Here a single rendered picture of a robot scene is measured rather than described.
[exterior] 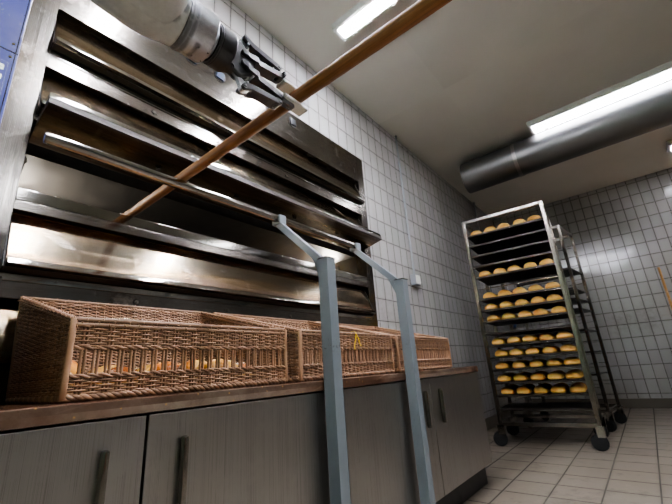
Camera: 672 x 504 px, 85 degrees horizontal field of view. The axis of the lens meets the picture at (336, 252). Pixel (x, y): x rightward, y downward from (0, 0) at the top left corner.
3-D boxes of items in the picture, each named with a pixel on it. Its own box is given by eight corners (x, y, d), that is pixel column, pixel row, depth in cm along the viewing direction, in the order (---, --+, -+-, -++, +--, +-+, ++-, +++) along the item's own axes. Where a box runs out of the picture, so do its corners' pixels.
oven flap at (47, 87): (37, 112, 116) (41, 76, 126) (364, 239, 249) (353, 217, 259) (42, 102, 114) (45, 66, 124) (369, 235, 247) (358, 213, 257)
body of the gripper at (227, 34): (199, 36, 70) (240, 64, 77) (197, 71, 67) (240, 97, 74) (221, 11, 65) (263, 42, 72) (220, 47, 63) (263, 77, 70)
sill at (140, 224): (10, 205, 110) (12, 193, 111) (360, 284, 244) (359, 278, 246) (15, 198, 107) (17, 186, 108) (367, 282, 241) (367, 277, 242)
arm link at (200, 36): (164, 57, 64) (196, 76, 68) (191, 24, 58) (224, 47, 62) (168, 18, 67) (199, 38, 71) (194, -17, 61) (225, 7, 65)
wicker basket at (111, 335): (-7, 404, 92) (16, 295, 100) (199, 387, 134) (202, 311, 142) (54, 404, 63) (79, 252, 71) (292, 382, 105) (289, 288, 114)
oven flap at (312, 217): (48, 101, 106) (27, 142, 116) (382, 239, 240) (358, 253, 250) (49, 95, 107) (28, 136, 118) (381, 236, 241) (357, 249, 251)
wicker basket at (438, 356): (315, 377, 180) (312, 321, 189) (378, 372, 222) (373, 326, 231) (401, 372, 151) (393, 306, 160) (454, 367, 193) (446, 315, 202)
